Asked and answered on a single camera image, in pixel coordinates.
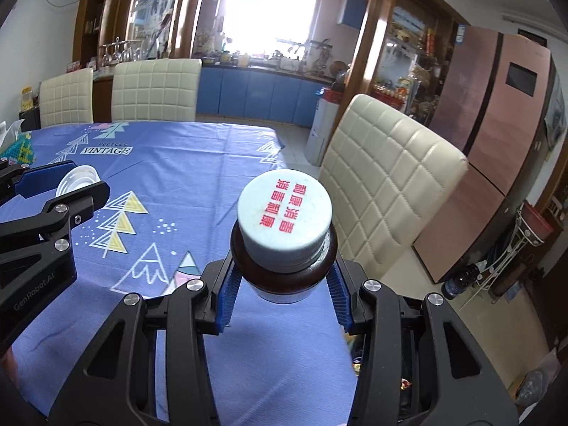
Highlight white plastic bottle cap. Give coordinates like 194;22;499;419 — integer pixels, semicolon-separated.
56;165;100;197

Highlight brown medicine bottle white cap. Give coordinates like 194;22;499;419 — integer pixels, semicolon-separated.
231;169;338;304

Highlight left human hand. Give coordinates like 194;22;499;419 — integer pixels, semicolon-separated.
1;347;18;385

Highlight beaded colourful tissue box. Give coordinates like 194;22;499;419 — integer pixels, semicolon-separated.
1;133;36;165

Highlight cream chair far left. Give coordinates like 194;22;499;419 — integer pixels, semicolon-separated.
38;68;93;129

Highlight cream chair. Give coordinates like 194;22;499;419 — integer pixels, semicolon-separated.
111;59;202;122
319;94;468;279
38;68;93;129

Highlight dark plastic jug on floor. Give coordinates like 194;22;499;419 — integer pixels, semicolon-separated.
441;261;486;300

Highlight white metal plant stand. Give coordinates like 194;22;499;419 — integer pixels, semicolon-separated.
460;204;543;309

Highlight cream chair far middle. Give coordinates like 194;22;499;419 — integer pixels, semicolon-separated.
111;59;202;122

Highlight dark red flower pot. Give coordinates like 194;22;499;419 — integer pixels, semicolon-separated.
521;201;553;245

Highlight wooden display cabinet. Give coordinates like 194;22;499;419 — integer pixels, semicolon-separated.
70;0;197;81

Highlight cream chair right side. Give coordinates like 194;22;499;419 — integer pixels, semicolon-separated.
319;94;468;279

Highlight blue kitchen cabinets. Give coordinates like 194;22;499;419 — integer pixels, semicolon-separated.
196;65;330;128

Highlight pink copper refrigerator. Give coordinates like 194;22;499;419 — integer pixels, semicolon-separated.
414;26;561;283

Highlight white water dispenser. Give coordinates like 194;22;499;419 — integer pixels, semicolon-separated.
304;88;343;166

